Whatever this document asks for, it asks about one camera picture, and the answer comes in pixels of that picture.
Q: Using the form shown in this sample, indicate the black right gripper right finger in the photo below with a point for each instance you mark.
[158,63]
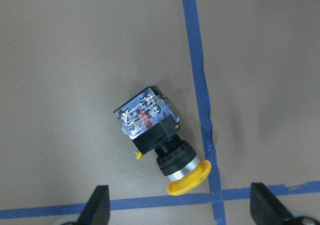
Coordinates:
[266,209]

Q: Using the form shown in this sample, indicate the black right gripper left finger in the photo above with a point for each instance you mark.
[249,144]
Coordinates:
[97,209]

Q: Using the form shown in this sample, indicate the yellow push button switch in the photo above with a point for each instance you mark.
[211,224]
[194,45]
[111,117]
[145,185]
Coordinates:
[148,120]

